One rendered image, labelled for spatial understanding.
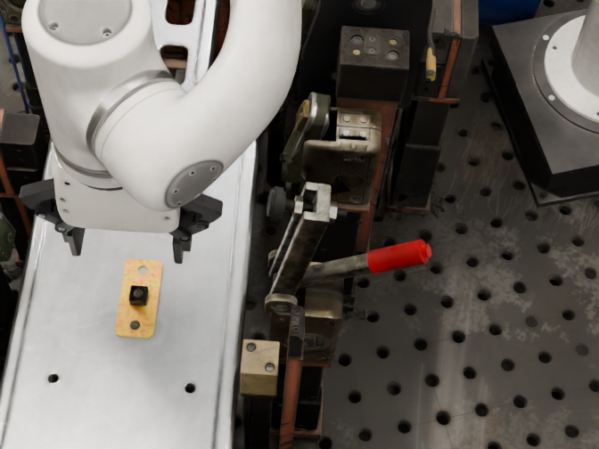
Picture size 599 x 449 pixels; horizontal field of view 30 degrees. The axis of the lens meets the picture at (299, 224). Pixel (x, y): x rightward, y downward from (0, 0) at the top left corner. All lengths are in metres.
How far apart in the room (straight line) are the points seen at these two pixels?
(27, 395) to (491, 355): 0.62
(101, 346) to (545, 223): 0.69
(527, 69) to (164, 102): 0.91
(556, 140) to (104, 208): 0.77
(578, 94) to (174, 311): 0.69
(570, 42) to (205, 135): 0.95
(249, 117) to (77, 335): 0.43
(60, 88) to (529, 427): 0.85
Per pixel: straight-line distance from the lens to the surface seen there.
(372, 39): 1.14
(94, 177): 0.84
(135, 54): 0.74
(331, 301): 1.06
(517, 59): 1.59
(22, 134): 1.24
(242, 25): 0.72
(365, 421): 1.39
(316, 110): 1.10
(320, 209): 0.91
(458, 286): 1.48
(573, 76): 1.57
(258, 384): 1.03
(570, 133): 1.53
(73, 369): 1.09
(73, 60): 0.73
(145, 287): 1.11
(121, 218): 0.92
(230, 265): 1.13
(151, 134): 0.73
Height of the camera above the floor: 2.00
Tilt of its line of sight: 61 degrees down
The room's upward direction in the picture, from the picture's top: 5 degrees clockwise
